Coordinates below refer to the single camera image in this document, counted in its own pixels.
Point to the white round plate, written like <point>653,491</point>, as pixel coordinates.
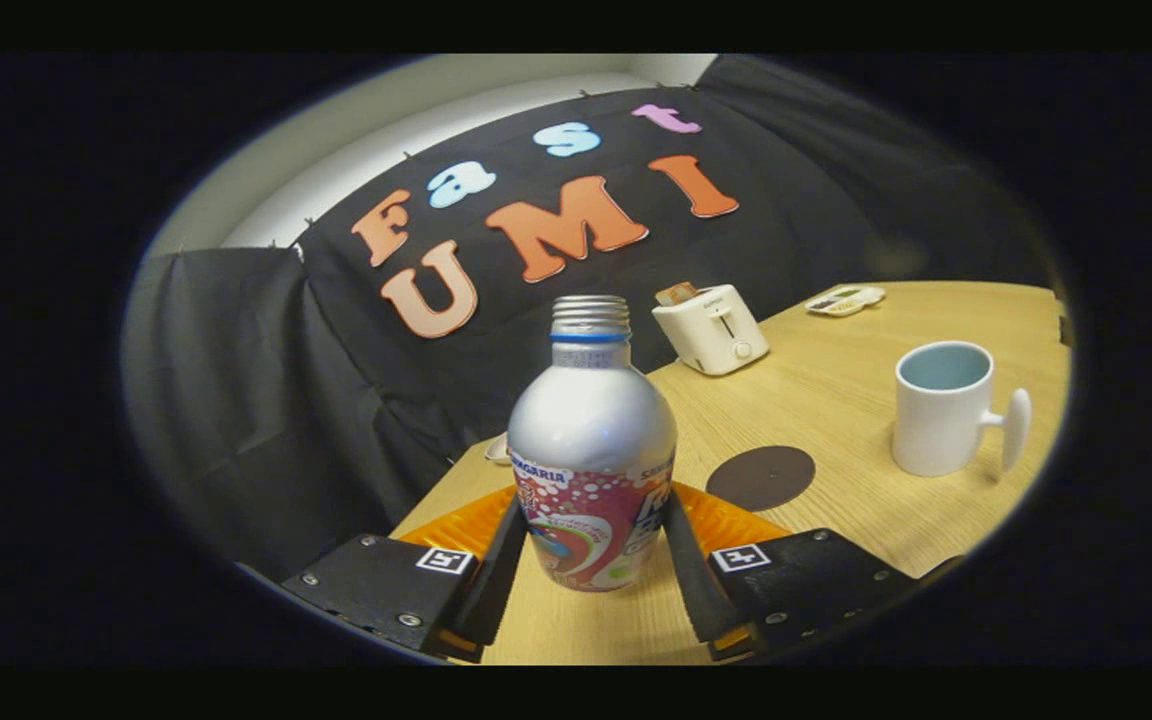
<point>498,450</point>

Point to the silver bottle with colourful label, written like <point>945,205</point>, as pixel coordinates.
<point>591,430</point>

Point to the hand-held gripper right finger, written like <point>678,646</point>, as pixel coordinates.
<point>688,585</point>

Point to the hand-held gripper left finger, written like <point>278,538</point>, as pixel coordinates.
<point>491,585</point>

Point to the white divided seasoning dish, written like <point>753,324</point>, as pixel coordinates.
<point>844,300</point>

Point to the brown toast slice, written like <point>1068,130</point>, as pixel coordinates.
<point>676,293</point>

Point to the white cup with blue inside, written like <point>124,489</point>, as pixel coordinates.
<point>936,430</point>

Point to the white toaster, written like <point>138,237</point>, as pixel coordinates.
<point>711,335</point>

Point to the black backdrop cloth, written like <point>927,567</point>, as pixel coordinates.
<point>266,380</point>

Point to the wooden table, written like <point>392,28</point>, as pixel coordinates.
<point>836,400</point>

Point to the dark brown round coaster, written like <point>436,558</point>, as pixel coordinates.
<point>761,478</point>

